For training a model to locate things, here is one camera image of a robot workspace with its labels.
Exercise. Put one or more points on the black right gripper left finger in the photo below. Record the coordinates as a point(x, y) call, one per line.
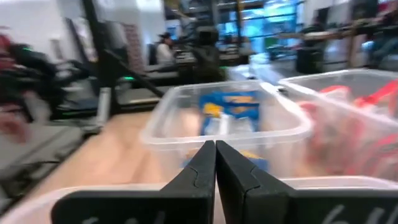
point(133, 208)

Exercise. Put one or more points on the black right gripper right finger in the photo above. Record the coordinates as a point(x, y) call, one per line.
point(295, 208)

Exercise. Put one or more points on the blue Maruchan noodle packet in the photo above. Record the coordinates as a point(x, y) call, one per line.
point(230, 105)

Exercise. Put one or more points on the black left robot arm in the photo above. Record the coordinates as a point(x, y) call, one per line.
point(37, 71)

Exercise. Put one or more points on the clear plastic container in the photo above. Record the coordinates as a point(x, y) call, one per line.
point(311, 93)
point(161, 137)
point(342, 183)

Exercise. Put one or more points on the dark grey desk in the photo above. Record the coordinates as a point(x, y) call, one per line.
point(37, 149)

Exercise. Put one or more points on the person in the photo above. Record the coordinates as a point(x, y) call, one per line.
point(164, 51)
point(385, 46)
point(311, 49)

